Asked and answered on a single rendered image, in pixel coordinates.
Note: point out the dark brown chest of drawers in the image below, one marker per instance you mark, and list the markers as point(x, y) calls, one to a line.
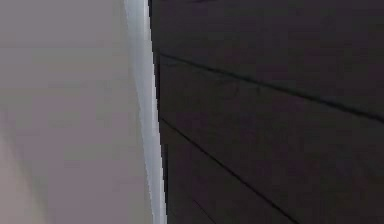
point(266, 116)

